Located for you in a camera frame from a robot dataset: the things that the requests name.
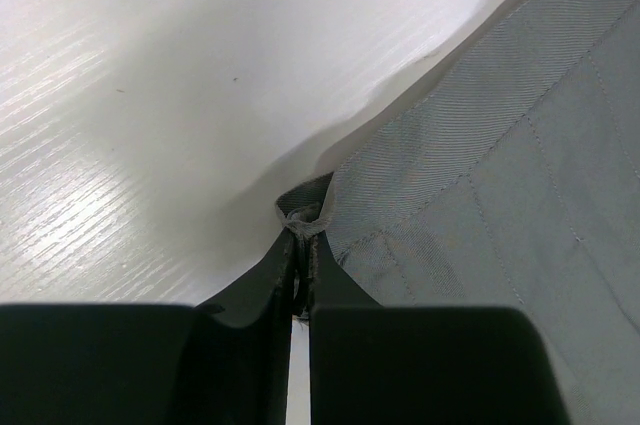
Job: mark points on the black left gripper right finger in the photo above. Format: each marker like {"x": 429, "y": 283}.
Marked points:
{"x": 371, "y": 364}

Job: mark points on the grey pleated skirt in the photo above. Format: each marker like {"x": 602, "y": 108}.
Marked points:
{"x": 514, "y": 181}

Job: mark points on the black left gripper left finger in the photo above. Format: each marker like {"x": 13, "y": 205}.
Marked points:
{"x": 225, "y": 361}

